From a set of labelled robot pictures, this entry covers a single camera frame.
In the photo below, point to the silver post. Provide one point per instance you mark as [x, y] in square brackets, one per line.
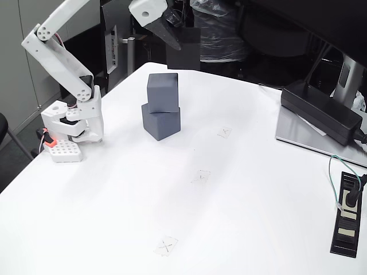
[130, 54]

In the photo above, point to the plastic wrapped bundle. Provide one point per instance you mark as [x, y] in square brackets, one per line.
[223, 34]

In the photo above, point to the silver monitor stand base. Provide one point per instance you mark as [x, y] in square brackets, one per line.
[298, 134]

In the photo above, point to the white perforated clamp block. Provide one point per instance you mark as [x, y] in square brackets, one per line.
[66, 151]

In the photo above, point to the black power adapter brick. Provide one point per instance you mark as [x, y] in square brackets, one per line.
[318, 111]

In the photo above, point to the crumpled white plastic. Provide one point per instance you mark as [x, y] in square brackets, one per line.
[361, 101]

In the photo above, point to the black monitor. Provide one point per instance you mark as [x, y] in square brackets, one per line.
[315, 20]

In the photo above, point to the black cube block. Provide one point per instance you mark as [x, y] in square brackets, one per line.
[186, 54]

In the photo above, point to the black power strip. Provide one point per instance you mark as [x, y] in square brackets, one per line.
[345, 235]

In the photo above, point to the black chair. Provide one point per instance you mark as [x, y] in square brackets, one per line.
[2, 126]

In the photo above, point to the black power plug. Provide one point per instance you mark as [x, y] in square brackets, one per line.
[350, 199]

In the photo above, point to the black box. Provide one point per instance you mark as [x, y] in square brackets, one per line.
[152, 53]

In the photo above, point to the orange connector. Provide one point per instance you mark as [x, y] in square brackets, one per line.
[50, 141]

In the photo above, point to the grey cube block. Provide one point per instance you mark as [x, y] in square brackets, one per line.
[160, 126]
[162, 93]

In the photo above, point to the silver monitor stand neck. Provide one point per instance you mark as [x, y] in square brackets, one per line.
[348, 77]

